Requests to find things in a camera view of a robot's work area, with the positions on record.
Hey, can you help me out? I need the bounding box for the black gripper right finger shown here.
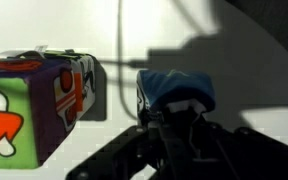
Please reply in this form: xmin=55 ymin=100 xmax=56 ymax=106
xmin=183 ymin=107 xmax=288 ymax=180

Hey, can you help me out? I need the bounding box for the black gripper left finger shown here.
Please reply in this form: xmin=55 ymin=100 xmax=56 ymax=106
xmin=65 ymin=108 xmax=186 ymax=180

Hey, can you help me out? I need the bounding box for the blue soft toy block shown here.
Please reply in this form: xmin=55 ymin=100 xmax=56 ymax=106
xmin=136 ymin=68 xmax=217 ymax=127

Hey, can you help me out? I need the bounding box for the orange multicolour soft toy block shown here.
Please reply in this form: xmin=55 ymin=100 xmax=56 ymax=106
xmin=0 ymin=57 xmax=86 ymax=170

